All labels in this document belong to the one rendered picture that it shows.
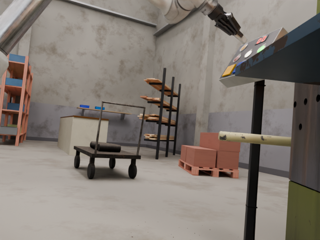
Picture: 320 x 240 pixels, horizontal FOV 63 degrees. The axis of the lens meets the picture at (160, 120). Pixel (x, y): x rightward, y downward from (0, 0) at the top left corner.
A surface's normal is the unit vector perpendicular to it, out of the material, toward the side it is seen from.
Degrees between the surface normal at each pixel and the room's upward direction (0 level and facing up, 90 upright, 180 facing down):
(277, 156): 90
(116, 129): 90
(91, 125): 90
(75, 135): 90
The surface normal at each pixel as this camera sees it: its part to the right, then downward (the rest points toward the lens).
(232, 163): 0.18, -0.04
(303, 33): -0.99, -0.09
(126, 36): 0.44, 0.00
